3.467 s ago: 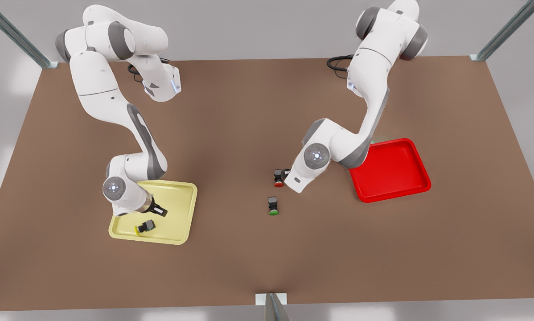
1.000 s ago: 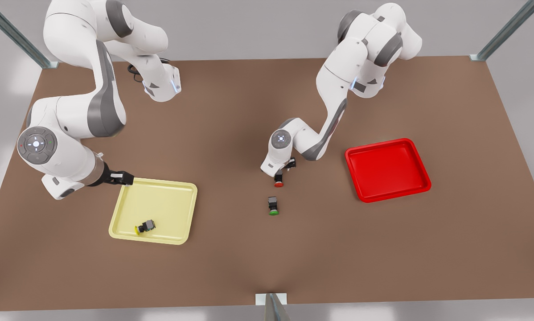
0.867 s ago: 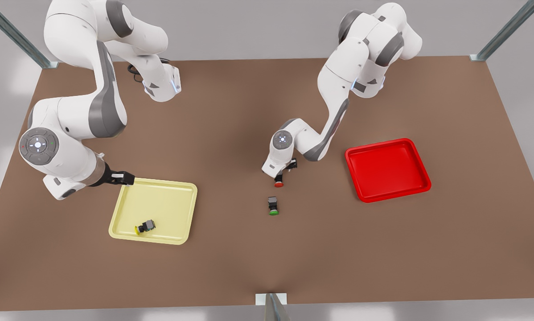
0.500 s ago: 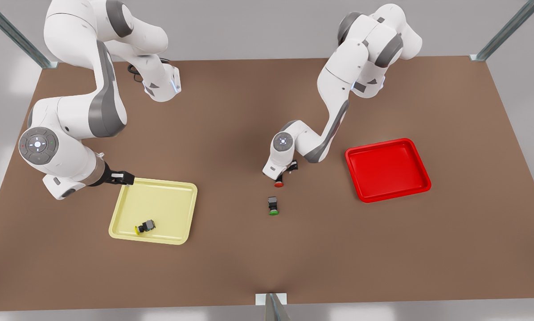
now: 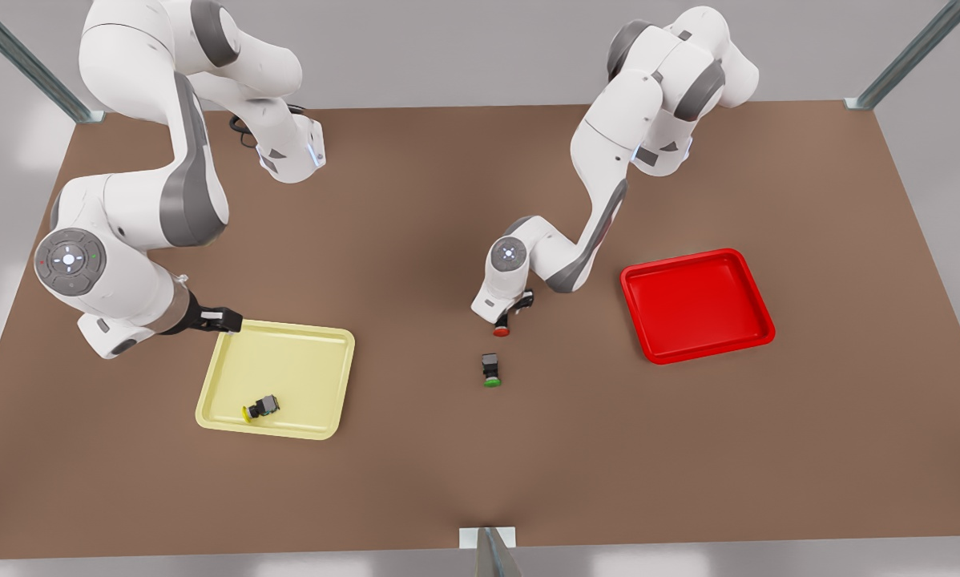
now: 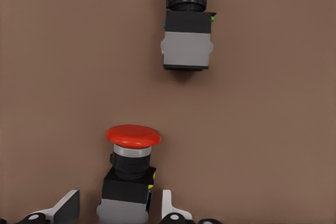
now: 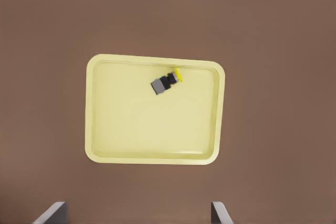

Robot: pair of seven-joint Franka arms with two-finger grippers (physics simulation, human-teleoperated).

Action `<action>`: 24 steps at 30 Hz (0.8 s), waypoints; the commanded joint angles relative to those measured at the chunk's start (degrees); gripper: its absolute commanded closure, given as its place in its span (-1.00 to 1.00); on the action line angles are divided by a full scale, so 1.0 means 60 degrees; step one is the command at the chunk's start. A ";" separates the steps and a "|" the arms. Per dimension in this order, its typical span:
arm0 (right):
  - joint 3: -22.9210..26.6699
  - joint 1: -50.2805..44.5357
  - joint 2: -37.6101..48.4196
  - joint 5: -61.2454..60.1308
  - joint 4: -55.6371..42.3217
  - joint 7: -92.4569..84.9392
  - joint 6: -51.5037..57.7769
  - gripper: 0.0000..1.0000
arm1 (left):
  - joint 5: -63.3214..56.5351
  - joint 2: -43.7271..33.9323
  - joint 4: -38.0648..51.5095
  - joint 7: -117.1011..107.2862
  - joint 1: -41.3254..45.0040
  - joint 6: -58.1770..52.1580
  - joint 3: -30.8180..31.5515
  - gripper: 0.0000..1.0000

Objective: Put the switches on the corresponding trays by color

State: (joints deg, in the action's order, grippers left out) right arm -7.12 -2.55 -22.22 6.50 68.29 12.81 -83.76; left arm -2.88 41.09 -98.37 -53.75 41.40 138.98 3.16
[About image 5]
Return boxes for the black cable loop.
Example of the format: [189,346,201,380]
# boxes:
[229,104,308,149]

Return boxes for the red tray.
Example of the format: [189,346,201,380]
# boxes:
[620,248,776,365]

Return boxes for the pale yellow tray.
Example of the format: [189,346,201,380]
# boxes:
[196,320,356,441]

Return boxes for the silver frame post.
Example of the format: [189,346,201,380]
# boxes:
[458,527,523,577]
[844,0,960,111]
[0,0,107,124]

